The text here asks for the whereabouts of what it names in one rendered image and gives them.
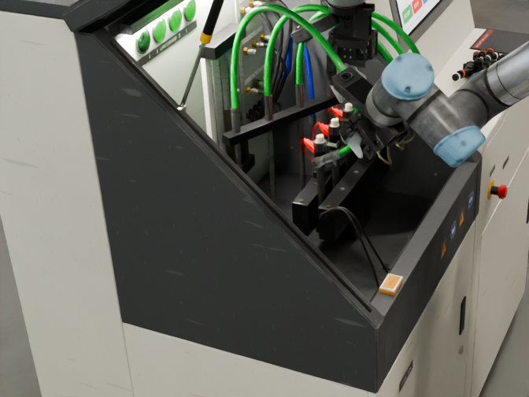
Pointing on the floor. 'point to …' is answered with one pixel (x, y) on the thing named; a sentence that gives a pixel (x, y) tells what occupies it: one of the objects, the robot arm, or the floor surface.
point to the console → (486, 278)
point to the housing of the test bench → (57, 207)
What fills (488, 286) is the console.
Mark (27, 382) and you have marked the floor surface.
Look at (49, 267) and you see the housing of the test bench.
